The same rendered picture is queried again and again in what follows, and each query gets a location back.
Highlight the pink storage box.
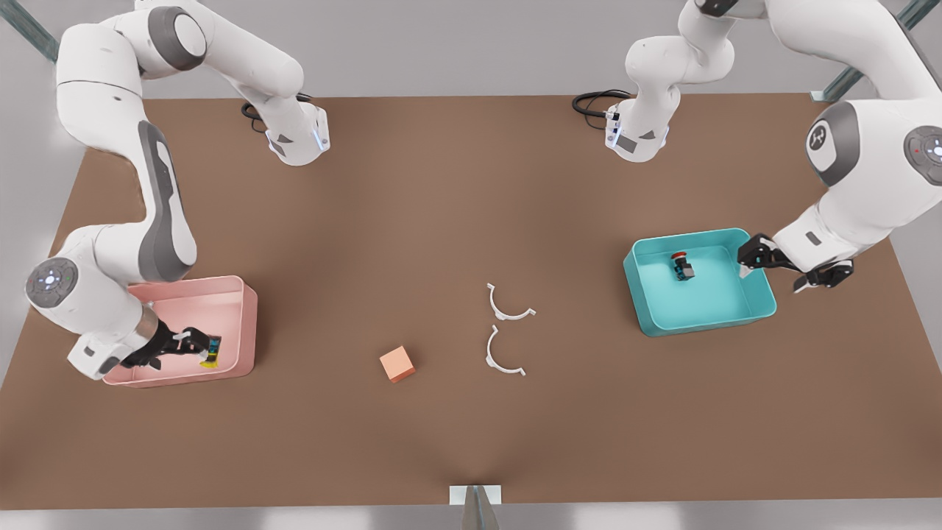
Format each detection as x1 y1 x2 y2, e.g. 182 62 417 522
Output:
102 275 259 389

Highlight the blue storage box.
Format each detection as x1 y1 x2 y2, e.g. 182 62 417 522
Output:
623 227 779 339

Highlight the orange cube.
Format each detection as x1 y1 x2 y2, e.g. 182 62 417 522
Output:
379 344 417 384

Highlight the white curved clip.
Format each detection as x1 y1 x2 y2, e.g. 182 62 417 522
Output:
486 283 537 322
484 325 528 378

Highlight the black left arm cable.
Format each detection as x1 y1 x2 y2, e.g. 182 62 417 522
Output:
572 89 635 134

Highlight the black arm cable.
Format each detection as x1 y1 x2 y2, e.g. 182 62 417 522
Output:
572 89 635 134
241 93 315 135

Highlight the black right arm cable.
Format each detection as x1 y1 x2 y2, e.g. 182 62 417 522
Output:
241 93 315 135

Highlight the silver frame post with foot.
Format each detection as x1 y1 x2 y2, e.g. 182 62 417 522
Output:
449 484 503 530

